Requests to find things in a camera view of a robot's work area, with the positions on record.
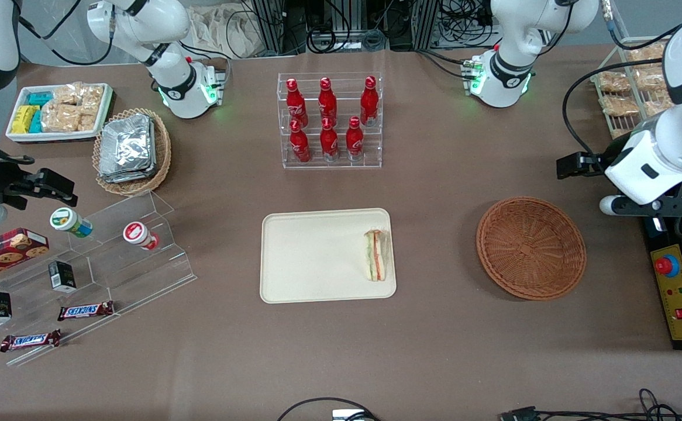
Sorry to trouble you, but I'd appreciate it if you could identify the aluminium frame post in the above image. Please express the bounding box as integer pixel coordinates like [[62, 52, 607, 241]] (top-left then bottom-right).
[[412, 0, 442, 50], [252, 0, 288, 56]]

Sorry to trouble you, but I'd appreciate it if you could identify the thin black cable bundle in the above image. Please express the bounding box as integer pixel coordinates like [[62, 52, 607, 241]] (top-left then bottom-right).
[[537, 388, 682, 421]]

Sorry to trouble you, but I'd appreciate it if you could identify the triangular sandwich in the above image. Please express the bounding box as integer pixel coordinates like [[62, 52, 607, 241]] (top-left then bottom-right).
[[363, 229, 390, 282]]

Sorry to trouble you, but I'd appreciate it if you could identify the yellow snack packet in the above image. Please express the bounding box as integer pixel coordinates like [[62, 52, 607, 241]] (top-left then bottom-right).
[[11, 105, 40, 134]]

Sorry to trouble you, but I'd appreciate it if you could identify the light tan wicker basket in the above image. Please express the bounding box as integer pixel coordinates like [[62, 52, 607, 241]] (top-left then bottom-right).
[[92, 108, 173, 197]]

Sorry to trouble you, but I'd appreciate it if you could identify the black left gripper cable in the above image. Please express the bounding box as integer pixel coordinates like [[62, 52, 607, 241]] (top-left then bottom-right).
[[562, 58, 678, 160]]

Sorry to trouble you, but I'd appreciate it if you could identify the black left base cable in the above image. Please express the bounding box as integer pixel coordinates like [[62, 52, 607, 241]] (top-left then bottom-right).
[[416, 49, 471, 80]]

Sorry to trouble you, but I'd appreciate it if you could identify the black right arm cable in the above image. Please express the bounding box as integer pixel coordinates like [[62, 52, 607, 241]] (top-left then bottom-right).
[[16, 0, 113, 66]]

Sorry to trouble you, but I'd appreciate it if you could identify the beige cloth bag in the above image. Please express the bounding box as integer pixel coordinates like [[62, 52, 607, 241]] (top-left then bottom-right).
[[188, 5, 267, 59]]

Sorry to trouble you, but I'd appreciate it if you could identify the brown wicker basket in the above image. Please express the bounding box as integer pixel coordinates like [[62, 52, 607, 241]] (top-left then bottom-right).
[[476, 196, 587, 302]]

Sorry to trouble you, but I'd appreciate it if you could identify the beige plastic tray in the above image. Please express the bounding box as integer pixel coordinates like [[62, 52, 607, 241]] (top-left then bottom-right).
[[259, 208, 398, 305]]

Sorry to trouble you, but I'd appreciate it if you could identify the white wire rack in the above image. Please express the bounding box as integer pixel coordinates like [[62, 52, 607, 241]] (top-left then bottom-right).
[[594, 0, 678, 140]]

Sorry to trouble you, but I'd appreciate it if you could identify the black arched cable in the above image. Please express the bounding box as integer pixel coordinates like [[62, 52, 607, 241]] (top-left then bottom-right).
[[277, 397, 380, 421]]

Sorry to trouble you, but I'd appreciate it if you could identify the red plaid cookie box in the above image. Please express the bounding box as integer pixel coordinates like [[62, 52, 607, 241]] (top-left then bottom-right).
[[0, 227, 50, 286]]

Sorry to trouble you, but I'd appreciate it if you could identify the red lid yogurt cup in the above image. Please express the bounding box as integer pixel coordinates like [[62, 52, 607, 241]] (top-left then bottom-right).
[[122, 221, 160, 251]]

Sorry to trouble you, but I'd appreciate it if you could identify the silver foil packet stack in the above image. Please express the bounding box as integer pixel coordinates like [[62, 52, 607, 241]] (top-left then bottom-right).
[[98, 113, 157, 184]]

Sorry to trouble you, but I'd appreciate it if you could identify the clear acrylic bottle rack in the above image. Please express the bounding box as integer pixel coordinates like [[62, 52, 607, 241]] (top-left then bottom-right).
[[277, 71, 384, 170]]

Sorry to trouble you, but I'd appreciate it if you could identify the green lid yogurt cup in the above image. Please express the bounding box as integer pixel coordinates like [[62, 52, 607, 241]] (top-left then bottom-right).
[[49, 207, 94, 239]]

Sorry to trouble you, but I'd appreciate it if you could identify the black cable tangle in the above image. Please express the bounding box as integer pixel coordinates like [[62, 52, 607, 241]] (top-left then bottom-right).
[[285, 0, 415, 54], [439, 0, 497, 49]]

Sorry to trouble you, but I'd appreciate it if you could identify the clear acrylic stepped shelf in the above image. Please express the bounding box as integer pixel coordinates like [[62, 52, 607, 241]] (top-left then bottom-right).
[[0, 190, 198, 368]]

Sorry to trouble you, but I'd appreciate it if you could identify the white rectangular snack tray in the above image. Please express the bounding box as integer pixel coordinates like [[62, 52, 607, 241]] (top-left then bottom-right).
[[5, 82, 115, 144]]

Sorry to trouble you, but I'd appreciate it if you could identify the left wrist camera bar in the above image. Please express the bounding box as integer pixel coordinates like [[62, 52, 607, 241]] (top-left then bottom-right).
[[600, 195, 682, 218]]

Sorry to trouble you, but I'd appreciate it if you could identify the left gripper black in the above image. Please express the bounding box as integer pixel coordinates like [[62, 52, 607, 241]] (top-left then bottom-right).
[[556, 153, 609, 180]]

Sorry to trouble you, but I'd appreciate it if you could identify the brown snickers bar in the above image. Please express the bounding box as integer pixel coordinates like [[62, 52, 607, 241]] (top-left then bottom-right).
[[0, 329, 62, 353], [57, 301, 115, 322]]

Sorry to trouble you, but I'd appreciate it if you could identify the red cola bottle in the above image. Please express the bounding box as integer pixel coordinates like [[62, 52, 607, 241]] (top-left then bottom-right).
[[320, 116, 340, 163], [285, 78, 309, 128], [360, 75, 380, 127], [318, 77, 338, 126], [289, 119, 312, 164], [345, 116, 365, 162]]

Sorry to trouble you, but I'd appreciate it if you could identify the red emergency stop button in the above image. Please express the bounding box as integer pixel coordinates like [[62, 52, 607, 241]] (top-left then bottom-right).
[[655, 256, 681, 279]]

